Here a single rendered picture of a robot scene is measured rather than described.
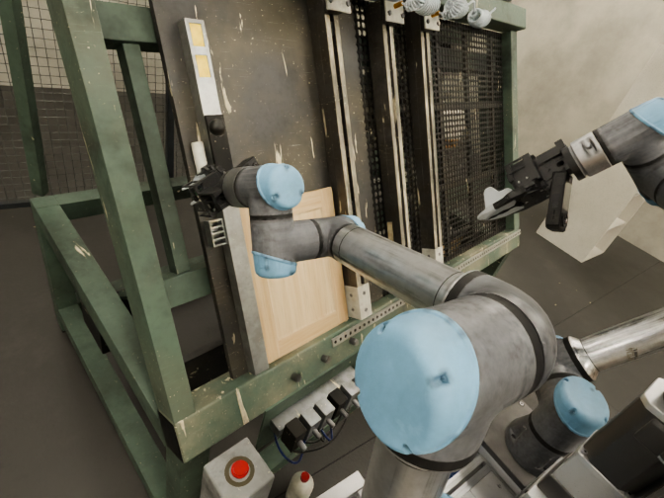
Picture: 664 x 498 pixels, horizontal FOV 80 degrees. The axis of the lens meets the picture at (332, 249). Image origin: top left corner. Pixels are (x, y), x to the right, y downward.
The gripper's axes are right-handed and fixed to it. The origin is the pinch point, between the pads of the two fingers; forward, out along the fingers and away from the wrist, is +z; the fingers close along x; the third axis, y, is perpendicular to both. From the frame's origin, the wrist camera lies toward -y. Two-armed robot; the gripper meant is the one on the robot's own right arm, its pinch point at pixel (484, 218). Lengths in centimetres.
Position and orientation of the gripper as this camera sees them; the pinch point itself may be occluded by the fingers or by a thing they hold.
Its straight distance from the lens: 92.9
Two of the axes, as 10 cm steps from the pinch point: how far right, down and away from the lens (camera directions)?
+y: -1.9, -8.9, 4.1
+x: -6.9, -1.7, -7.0
